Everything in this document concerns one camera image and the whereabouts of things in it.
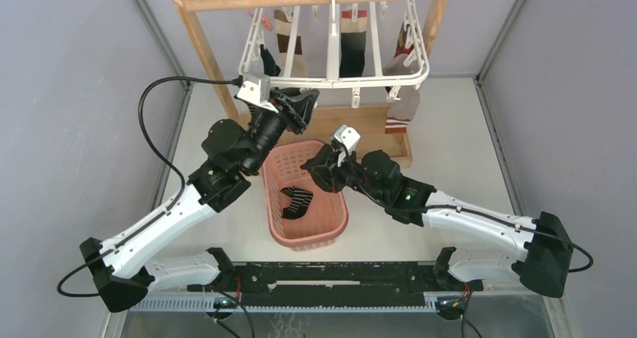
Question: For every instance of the navy dark sock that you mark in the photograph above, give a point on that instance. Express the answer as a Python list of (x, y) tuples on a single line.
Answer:
[(270, 67)]

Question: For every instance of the black white striped sock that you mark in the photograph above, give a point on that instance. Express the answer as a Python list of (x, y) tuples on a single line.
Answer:
[(299, 203)]

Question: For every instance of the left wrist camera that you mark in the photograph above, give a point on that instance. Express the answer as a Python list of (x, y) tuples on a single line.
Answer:
[(254, 91)]

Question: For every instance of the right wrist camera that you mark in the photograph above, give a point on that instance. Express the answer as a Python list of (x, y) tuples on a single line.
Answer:
[(344, 142)]

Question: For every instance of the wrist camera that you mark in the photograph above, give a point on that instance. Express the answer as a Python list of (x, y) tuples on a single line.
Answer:
[(344, 142), (254, 91)]

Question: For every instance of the white plastic clip hanger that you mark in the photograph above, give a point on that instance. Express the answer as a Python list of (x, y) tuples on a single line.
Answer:
[(372, 75)]

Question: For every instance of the brown patterned sock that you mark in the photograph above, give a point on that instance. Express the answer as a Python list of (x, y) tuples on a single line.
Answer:
[(404, 42)]

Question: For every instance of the pink plastic basket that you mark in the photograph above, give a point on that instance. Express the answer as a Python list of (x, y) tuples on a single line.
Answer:
[(326, 216)]

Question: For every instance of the black mounting rail base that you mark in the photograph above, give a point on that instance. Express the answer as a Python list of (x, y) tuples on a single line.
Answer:
[(402, 286)]

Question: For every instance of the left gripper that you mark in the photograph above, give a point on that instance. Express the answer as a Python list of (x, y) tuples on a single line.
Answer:
[(296, 120)]

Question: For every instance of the wooden hanging rack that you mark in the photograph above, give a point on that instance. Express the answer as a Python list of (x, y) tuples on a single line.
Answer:
[(325, 120)]

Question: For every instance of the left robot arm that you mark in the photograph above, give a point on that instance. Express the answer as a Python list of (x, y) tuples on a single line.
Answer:
[(124, 267)]

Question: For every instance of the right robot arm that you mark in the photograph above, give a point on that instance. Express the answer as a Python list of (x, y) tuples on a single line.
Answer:
[(536, 251)]

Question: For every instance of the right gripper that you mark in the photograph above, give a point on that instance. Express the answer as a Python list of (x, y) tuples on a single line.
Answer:
[(332, 173)]

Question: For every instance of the black red cuff sock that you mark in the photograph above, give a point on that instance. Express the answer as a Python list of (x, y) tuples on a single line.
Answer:
[(352, 43)]

